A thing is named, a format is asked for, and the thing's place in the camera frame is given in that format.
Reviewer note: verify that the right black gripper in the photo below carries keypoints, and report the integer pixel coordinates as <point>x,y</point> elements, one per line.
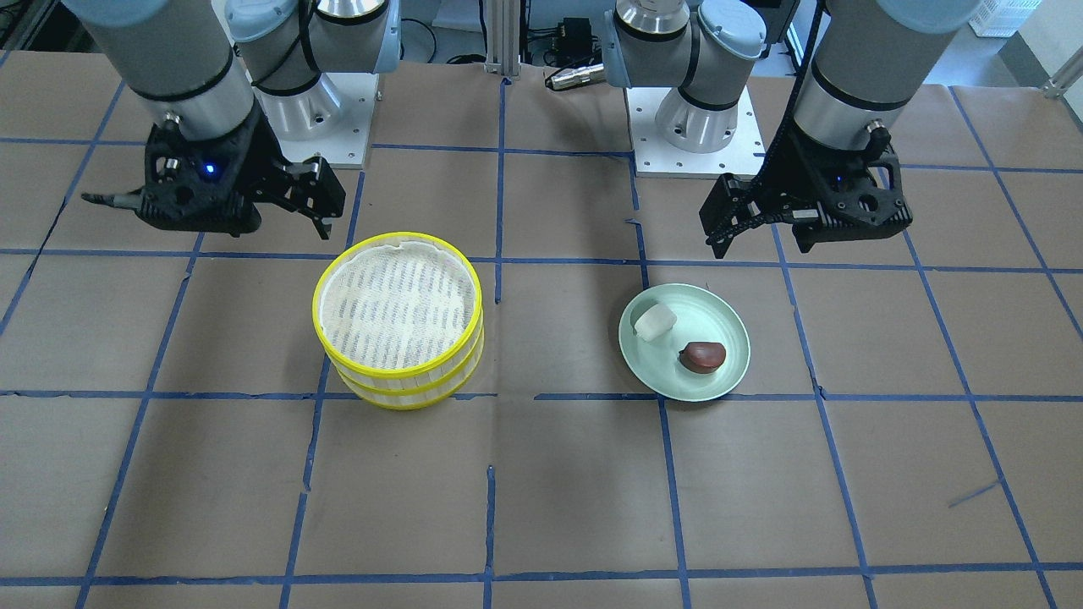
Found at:
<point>261,167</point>

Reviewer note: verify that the white bun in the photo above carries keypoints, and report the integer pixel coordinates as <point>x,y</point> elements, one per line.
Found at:
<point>655,322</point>

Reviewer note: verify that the green plate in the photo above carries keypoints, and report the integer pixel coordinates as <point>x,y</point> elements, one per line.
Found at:
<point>702,317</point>

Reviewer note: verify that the brown bun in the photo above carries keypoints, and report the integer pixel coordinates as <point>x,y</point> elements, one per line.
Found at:
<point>703,357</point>

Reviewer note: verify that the silver connector plug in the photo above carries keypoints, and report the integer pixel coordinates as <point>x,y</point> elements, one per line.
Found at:
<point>576,77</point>

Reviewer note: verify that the white steamer cloth top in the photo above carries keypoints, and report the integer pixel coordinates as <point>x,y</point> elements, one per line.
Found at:
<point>395,307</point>

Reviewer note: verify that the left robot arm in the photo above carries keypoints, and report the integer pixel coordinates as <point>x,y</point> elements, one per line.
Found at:
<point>866,65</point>

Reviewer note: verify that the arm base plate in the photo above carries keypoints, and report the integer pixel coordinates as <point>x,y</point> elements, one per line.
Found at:
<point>332,120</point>
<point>672,139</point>

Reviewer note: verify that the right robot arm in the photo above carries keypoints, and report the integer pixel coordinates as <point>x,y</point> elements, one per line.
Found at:
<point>225,93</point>

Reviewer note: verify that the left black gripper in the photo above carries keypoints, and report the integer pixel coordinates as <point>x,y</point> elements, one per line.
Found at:
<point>787,173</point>

